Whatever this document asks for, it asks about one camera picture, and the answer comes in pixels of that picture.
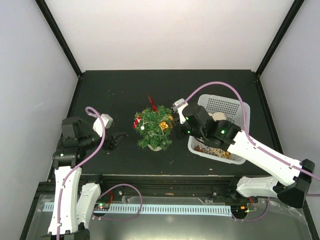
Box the purple cable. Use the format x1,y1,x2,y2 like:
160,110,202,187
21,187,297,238
56,106,143,240
177,81,320,223

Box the black frame post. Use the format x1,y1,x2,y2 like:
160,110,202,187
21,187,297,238
255,0,305,78
35,0,83,78

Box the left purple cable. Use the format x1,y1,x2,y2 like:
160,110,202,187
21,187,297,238
56,106,143,240

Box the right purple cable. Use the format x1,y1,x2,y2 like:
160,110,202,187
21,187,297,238
177,81,320,223

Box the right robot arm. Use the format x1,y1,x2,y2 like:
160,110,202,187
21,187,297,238
172,99,315,209

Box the left black frame post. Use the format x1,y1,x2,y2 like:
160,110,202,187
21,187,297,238
35,0,83,78

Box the small green christmas tree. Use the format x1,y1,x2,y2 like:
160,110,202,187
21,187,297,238
133,105,174,152

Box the white plastic basket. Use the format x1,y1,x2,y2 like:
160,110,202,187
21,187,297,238
187,94,251,165

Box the wooden snowman ornament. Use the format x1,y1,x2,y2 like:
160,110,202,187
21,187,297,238
208,112,227,121

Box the light blue cable duct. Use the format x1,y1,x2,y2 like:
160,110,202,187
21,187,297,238
43,201,233,218

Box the red bell ornament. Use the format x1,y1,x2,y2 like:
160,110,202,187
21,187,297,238
133,115,141,129

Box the red star tree topper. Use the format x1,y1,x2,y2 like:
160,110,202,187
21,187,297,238
148,95,159,114

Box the white bulb string lights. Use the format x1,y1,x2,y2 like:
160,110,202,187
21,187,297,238
138,120,164,137

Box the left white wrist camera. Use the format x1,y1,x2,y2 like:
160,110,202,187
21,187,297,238
92,113,113,137

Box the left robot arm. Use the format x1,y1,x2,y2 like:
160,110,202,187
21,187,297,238
45,114,126,240

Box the gold merry christmas sign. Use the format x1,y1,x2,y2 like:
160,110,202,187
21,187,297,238
194,145,231,159

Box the right black frame post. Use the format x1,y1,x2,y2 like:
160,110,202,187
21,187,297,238
255,0,305,78

